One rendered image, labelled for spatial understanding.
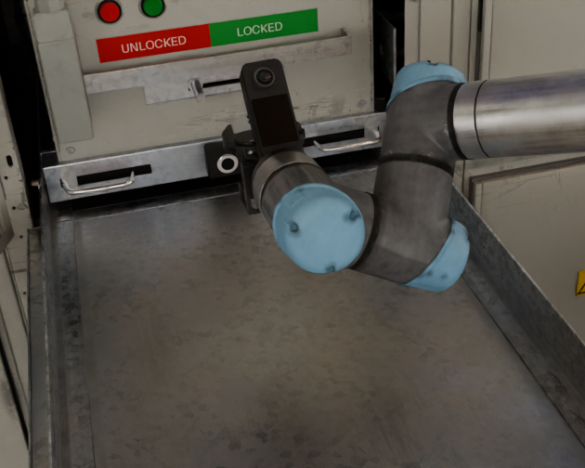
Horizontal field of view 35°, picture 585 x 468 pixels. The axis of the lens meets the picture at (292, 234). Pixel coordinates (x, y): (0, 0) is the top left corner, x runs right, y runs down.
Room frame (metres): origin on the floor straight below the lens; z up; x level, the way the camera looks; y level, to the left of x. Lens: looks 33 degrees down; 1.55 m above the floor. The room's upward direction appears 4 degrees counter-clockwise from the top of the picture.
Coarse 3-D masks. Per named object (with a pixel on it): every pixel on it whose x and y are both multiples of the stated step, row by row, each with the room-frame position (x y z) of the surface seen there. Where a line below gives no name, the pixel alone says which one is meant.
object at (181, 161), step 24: (336, 120) 1.30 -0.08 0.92; (360, 120) 1.31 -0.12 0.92; (384, 120) 1.32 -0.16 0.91; (168, 144) 1.26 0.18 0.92; (192, 144) 1.26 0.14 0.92; (312, 144) 1.30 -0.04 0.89; (336, 144) 1.30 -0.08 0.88; (48, 168) 1.21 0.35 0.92; (96, 168) 1.23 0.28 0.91; (120, 168) 1.23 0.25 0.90; (144, 168) 1.24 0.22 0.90; (168, 168) 1.25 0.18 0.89; (192, 168) 1.26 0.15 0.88; (48, 192) 1.21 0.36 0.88; (96, 192) 1.23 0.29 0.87
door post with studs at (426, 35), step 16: (416, 0) 1.28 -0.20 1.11; (432, 0) 1.30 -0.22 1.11; (448, 0) 1.31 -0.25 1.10; (416, 16) 1.30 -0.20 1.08; (432, 16) 1.30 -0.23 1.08; (448, 16) 1.31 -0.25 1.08; (416, 32) 1.30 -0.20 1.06; (432, 32) 1.30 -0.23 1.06; (448, 32) 1.31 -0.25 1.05; (416, 48) 1.30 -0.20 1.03; (432, 48) 1.30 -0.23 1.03
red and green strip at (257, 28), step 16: (272, 16) 1.30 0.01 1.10; (288, 16) 1.30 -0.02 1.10; (304, 16) 1.31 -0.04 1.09; (144, 32) 1.26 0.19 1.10; (160, 32) 1.26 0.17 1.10; (176, 32) 1.27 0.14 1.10; (192, 32) 1.27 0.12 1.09; (208, 32) 1.28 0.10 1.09; (224, 32) 1.28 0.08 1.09; (240, 32) 1.29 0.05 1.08; (256, 32) 1.29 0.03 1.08; (272, 32) 1.30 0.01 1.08; (288, 32) 1.30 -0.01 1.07; (304, 32) 1.31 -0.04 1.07; (112, 48) 1.25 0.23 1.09; (128, 48) 1.25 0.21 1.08; (144, 48) 1.26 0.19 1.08; (160, 48) 1.26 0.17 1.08; (176, 48) 1.27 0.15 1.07; (192, 48) 1.27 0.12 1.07
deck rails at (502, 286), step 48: (48, 240) 1.09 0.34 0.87; (480, 240) 1.00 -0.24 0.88; (48, 288) 0.95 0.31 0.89; (480, 288) 0.94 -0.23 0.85; (528, 288) 0.87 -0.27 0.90; (48, 336) 0.84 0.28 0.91; (528, 336) 0.84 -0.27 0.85; (576, 336) 0.76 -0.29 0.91; (48, 384) 0.74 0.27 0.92; (576, 384) 0.75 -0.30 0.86; (48, 432) 0.67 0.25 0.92; (576, 432) 0.69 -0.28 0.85
